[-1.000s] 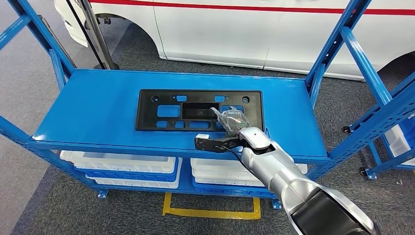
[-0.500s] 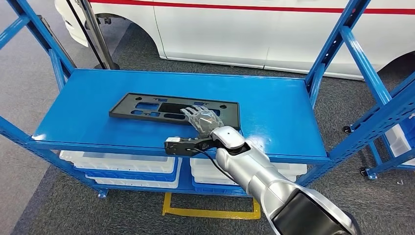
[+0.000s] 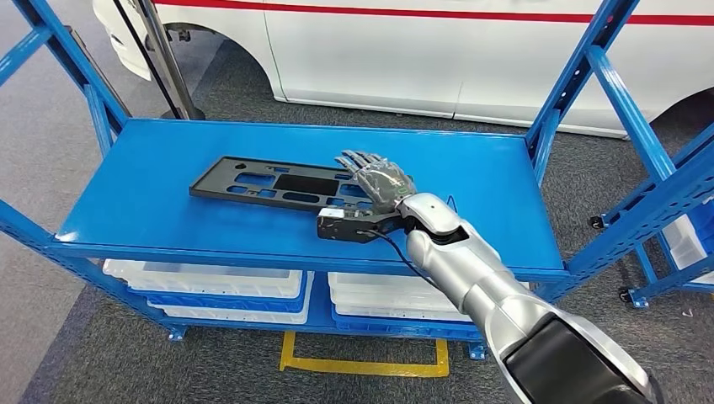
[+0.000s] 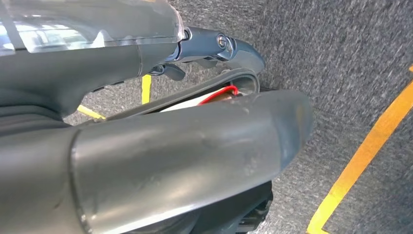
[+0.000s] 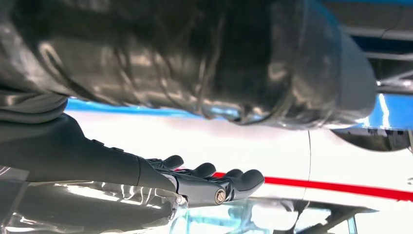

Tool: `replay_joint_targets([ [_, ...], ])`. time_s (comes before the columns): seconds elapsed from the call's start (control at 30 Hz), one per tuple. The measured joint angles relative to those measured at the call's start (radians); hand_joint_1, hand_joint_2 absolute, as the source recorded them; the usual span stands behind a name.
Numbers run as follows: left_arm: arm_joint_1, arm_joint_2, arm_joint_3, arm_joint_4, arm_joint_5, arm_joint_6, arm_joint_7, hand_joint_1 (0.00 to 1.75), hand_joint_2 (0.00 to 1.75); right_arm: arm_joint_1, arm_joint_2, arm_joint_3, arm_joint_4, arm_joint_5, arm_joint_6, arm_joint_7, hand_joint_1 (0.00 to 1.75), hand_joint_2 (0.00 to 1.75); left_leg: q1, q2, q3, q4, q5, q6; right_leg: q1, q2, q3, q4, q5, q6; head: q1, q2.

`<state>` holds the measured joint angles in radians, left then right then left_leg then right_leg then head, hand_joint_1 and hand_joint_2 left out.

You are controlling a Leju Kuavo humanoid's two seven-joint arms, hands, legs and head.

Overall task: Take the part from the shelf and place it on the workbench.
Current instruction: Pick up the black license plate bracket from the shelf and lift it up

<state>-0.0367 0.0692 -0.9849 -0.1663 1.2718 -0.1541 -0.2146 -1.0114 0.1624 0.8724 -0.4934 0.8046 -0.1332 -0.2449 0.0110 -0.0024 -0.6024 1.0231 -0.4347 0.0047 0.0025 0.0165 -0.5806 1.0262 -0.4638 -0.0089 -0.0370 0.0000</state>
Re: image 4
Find yellow floor tape square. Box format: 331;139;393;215
306;64;413;234
76;74;152;121

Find left robot arm grey sleeve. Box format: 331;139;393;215
0;106;79;234

